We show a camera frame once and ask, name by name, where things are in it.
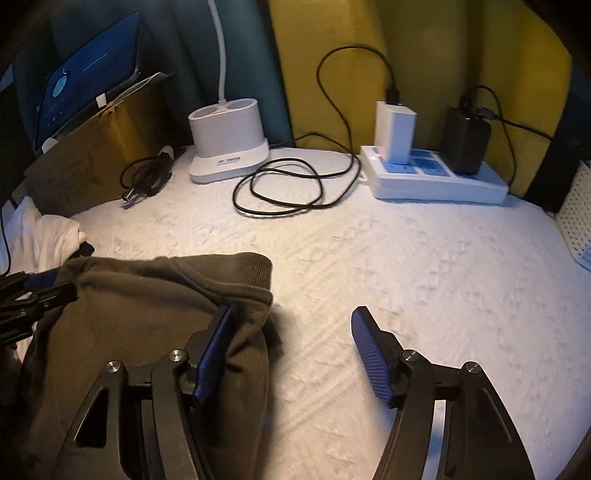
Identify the white garment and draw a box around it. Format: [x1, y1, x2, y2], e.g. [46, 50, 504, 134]
[4, 196, 88, 273]

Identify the yellow curtain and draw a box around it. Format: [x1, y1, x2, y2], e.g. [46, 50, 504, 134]
[268, 0, 573, 199]

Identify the black charger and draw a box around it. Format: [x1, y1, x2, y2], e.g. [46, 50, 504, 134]
[440, 107, 491, 175]

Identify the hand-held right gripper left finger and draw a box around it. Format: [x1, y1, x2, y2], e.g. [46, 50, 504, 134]
[52, 305, 234, 480]

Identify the small coiled black cable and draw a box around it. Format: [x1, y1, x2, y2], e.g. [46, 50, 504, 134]
[120, 145, 175, 206]

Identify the black charger cable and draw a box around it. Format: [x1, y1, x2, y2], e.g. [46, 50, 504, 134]
[455, 84, 557, 215]

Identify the white quilted table cover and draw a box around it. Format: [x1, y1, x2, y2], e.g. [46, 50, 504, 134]
[9, 145, 591, 480]

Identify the long black charging cable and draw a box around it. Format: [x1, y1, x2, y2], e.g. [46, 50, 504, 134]
[232, 45, 398, 217]

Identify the white desk lamp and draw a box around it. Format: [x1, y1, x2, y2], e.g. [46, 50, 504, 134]
[187, 0, 270, 183]

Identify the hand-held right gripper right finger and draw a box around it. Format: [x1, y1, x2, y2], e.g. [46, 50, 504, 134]
[351, 305, 536, 480]

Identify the white charger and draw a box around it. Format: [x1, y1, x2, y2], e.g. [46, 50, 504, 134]
[374, 100, 417, 165]

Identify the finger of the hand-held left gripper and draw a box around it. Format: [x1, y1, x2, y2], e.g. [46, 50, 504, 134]
[0, 282, 80, 344]
[0, 270, 61, 296]

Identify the brown cardboard box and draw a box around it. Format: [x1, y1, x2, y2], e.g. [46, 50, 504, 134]
[23, 71, 178, 217]

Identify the brown t-shirt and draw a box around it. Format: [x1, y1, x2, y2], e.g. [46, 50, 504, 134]
[14, 252, 282, 480]

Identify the white plastic basket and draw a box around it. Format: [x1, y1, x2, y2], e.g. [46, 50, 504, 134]
[556, 161, 591, 271]

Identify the white power strip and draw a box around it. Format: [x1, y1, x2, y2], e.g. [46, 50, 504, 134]
[359, 145, 509, 205]

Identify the black braided cable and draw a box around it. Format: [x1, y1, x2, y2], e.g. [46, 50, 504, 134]
[0, 203, 12, 278]

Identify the tablet with blue screen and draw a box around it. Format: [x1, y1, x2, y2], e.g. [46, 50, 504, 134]
[34, 10, 145, 148]

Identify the teal curtain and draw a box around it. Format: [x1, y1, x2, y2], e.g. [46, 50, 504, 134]
[51, 0, 296, 148]

